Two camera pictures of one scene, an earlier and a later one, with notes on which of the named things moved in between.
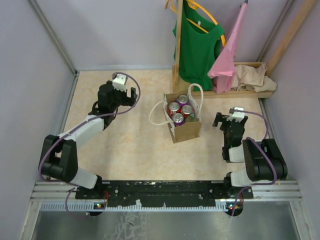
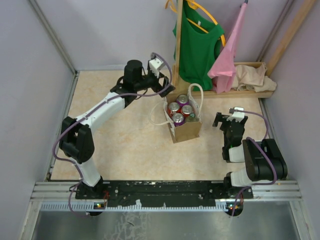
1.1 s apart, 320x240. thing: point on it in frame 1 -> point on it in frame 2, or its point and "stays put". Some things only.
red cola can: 173,107 stays put
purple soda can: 182,99 stays put
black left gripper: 128,100 -> 157,85
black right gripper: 220,117 stays put
